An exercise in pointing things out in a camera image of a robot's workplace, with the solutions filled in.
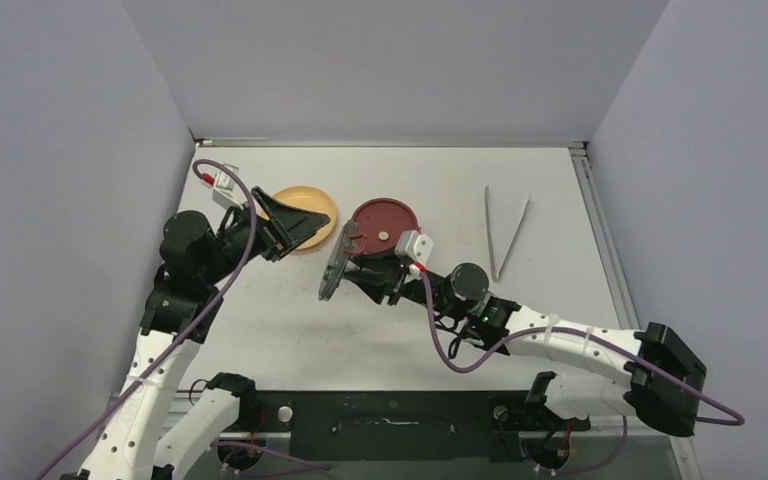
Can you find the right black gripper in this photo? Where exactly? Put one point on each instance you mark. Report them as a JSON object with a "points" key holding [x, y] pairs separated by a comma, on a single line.
{"points": [[386, 273]]}

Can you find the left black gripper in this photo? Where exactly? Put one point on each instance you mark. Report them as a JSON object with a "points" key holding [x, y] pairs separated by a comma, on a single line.
{"points": [[286, 228]]}

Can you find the grey transparent lid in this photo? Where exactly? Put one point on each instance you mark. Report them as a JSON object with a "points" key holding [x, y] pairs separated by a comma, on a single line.
{"points": [[350, 242]]}

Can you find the red round lid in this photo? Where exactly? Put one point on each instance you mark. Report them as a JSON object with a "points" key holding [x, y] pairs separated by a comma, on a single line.
{"points": [[382, 221]]}

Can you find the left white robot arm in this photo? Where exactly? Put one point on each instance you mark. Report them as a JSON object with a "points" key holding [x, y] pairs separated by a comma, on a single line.
{"points": [[178, 315]]}

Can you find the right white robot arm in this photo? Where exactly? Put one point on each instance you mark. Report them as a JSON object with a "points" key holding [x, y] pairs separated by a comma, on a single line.
{"points": [[651, 374]]}

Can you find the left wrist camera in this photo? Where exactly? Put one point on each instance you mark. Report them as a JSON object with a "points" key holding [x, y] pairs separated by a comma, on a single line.
{"points": [[223, 189]]}

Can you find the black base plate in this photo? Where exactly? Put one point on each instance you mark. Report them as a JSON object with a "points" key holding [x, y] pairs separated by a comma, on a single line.
{"points": [[401, 425]]}

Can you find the aluminium frame rail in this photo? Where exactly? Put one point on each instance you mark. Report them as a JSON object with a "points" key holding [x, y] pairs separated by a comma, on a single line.
{"points": [[522, 214]]}

